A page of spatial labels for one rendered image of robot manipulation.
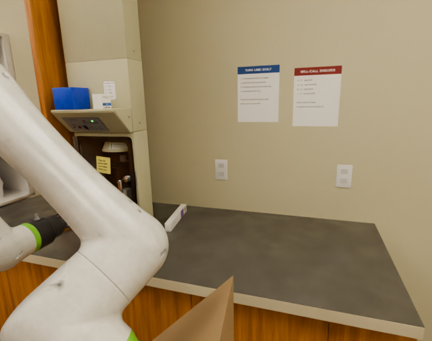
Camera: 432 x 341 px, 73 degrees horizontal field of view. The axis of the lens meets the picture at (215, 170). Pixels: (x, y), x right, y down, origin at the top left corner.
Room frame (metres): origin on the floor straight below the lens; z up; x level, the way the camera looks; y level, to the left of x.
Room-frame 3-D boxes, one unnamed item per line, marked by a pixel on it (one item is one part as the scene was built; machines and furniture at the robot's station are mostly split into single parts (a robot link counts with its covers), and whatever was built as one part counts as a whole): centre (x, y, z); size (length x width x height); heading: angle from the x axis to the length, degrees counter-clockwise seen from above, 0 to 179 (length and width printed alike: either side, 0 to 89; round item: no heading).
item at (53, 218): (0.91, 0.53, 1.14); 0.09 x 0.08 x 0.07; 162
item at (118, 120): (1.26, 0.52, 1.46); 0.32 x 0.12 x 0.10; 72
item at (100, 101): (1.24, 0.46, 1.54); 0.05 x 0.05 x 0.06; 66
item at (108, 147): (1.31, 0.50, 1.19); 0.30 x 0.01 x 0.40; 71
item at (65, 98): (1.29, 0.61, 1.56); 0.10 x 0.10 x 0.09; 72
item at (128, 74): (1.43, 0.46, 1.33); 0.32 x 0.25 x 0.77; 72
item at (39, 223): (0.84, 0.55, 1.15); 0.09 x 0.06 x 0.12; 72
